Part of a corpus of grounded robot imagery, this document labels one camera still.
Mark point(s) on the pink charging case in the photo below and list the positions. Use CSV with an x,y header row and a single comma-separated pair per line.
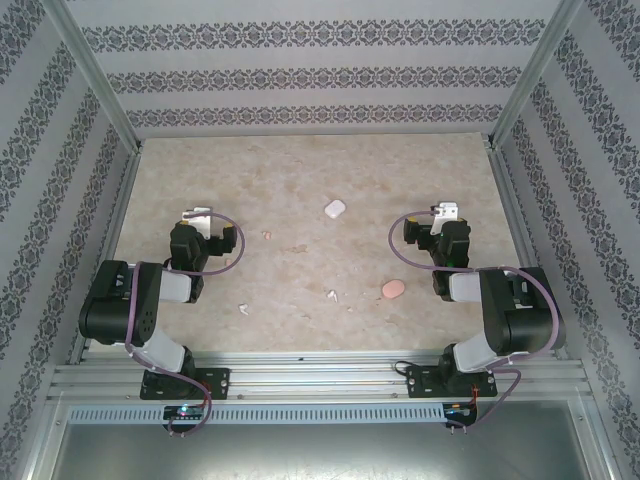
x,y
393,289

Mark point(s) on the white charging case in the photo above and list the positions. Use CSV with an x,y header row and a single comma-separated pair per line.
x,y
335,208

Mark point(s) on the white earbud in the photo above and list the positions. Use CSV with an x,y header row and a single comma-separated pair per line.
x,y
243,308
332,296

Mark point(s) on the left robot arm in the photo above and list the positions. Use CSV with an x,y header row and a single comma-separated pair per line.
x,y
110,300

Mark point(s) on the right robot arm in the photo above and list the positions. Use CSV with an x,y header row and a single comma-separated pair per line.
x,y
525,320

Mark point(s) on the grey metal plate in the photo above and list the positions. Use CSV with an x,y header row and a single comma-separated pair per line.
x,y
320,455

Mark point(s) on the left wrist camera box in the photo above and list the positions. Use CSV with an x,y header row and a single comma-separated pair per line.
x,y
200,215

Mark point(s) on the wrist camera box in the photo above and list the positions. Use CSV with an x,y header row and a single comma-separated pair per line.
x,y
446,210
200,215

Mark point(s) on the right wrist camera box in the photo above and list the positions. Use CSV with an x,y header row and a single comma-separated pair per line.
x,y
446,210

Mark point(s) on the aluminium table side rail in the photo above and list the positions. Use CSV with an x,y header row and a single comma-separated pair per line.
x,y
109,250
517,215

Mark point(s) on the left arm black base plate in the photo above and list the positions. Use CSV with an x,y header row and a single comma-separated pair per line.
x,y
217,377

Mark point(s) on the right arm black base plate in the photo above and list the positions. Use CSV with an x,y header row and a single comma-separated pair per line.
x,y
420,385

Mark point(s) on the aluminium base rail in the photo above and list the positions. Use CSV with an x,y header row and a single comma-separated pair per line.
x,y
320,372

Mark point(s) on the aluminium frame post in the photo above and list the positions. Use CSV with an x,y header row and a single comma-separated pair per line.
x,y
534,75
95,75

